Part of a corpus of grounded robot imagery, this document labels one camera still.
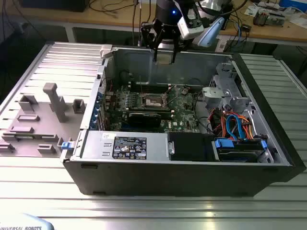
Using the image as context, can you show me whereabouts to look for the grey circuit module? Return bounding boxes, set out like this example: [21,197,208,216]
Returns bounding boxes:
[268,11,286,27]

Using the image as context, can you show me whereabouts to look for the large black box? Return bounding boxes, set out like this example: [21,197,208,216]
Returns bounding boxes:
[18,0,87,13]

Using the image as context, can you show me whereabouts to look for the blue box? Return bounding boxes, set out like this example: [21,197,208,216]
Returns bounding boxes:
[279,0,307,9]

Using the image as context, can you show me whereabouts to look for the green RAM stick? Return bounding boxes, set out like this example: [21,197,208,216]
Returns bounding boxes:
[13,135,43,140]

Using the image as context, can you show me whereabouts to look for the silver metal drive cage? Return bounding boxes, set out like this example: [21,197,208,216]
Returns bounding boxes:
[201,62,259,115]

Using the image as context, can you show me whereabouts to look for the blue wire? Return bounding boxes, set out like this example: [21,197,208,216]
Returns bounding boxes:
[226,114,248,141]

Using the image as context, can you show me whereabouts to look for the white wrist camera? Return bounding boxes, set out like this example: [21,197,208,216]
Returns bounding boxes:
[177,9,205,40]

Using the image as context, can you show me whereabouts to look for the orange wire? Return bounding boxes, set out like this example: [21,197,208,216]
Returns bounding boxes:
[222,111,255,141]

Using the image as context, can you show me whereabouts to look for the grey parts rack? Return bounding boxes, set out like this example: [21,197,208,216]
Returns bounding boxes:
[0,82,86,159]

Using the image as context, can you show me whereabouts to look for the red wire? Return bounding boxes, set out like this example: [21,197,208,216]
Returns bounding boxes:
[207,109,225,127]

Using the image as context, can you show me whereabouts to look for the wooden desk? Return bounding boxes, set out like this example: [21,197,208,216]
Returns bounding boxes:
[7,0,307,47]

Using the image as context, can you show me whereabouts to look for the copper heat sink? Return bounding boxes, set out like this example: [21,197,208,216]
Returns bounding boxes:
[253,11,269,26]

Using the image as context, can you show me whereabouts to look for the black graphics card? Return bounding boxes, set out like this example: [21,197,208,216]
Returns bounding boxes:
[128,111,162,128]

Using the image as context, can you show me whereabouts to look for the green motherboard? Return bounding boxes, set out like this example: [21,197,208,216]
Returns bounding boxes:
[103,83,209,134]

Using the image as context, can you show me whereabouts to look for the blue cable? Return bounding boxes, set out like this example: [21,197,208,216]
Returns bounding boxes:
[236,20,243,52]

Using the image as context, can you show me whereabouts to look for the black PC case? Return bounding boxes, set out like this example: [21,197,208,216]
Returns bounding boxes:
[62,45,307,197]

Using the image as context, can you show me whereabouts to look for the hard disk in blue carrier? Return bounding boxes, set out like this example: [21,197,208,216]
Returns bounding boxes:
[211,138,268,163]

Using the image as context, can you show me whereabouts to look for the CPU socket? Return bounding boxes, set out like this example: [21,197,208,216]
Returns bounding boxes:
[141,92,169,109]

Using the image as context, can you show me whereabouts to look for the silver power supply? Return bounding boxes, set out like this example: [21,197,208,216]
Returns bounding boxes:
[81,130,168,161]

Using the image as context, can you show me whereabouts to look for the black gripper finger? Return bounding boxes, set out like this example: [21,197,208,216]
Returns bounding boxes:
[167,25,190,65]
[141,21,166,64]

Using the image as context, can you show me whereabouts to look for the black RAM slot bank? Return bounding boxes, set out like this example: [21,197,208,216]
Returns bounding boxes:
[128,106,175,115]
[130,82,172,93]

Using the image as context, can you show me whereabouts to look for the black drive bay box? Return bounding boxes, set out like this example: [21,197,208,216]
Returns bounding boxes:
[167,131,214,161]

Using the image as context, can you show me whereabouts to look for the beige case latch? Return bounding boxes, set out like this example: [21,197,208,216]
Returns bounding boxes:
[99,44,113,59]

